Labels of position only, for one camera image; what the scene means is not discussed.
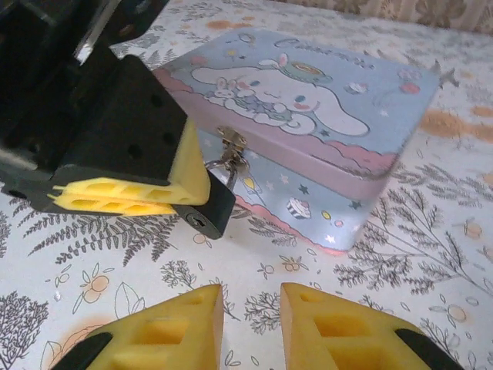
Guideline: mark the floral patterned tablecloth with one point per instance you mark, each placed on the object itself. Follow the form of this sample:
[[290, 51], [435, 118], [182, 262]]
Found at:
[[385, 293]]

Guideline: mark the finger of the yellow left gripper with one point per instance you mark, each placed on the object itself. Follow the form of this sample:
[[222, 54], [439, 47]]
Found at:
[[127, 127], [115, 206]]

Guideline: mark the black padlock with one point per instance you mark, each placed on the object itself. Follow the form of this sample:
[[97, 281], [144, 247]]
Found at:
[[219, 208]]

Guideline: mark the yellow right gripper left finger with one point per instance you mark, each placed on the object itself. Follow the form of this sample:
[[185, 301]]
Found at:
[[169, 331]]

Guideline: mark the cartoon printed tin box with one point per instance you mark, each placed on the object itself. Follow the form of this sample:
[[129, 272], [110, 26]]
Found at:
[[308, 115]]

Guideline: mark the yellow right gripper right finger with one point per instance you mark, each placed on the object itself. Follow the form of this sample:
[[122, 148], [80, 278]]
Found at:
[[339, 335]]

